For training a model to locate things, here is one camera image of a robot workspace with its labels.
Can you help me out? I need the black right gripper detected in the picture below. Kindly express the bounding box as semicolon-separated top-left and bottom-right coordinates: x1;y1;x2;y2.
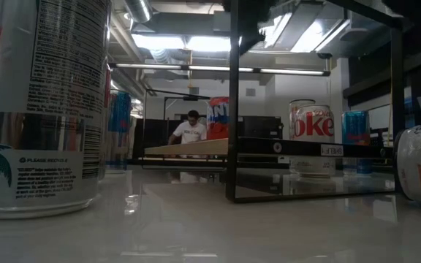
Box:
238;0;270;56

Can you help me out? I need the silver Celsius can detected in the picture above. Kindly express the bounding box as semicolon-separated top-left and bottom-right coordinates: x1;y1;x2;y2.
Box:
288;98;316;142
0;0;112;220
394;123;421;205

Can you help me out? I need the red Fanta can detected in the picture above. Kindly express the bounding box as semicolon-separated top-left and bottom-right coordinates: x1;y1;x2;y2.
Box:
205;96;230;141

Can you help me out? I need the ceiling light panel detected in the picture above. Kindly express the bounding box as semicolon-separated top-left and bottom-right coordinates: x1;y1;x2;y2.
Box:
132;33;186;50
186;36;232;53
265;14;292;50
290;18;352;54

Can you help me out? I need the black monitor box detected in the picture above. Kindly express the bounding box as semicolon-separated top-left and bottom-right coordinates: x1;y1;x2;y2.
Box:
238;115;284;140

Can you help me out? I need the long linear ceiling light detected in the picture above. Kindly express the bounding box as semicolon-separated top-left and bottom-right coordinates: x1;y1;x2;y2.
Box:
110;62;331;77

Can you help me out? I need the person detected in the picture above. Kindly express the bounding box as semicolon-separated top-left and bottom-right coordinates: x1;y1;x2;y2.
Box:
167;109;208;145

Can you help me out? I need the light blue Red Bull can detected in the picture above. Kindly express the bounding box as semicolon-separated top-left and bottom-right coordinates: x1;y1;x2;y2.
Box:
341;110;371;175

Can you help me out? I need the black partition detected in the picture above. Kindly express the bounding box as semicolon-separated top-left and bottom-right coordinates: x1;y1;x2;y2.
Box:
132;118;182;160

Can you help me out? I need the blue silver Red Bull can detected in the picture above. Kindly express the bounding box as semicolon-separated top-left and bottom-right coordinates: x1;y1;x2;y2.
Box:
106;90;134;172

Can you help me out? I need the silver ceiling duct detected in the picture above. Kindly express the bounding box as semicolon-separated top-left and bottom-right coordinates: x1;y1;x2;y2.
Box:
124;0;153;23

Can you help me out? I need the wooden shelf black metal frame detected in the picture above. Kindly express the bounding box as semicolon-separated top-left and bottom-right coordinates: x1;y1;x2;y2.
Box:
140;0;405;204

